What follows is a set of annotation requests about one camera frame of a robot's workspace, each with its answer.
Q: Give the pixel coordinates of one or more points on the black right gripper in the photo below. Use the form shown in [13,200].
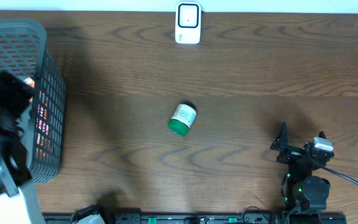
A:
[290,154]

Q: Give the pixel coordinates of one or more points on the green lid white jar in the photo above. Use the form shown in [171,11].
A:
[182,119]

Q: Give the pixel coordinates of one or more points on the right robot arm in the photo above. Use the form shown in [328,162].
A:
[305,194]

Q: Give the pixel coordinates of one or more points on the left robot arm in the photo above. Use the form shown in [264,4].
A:
[18,198]

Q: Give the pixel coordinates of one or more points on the grey plastic basket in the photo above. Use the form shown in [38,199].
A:
[23,53]

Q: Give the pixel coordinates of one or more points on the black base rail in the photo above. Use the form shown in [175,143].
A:
[135,218]

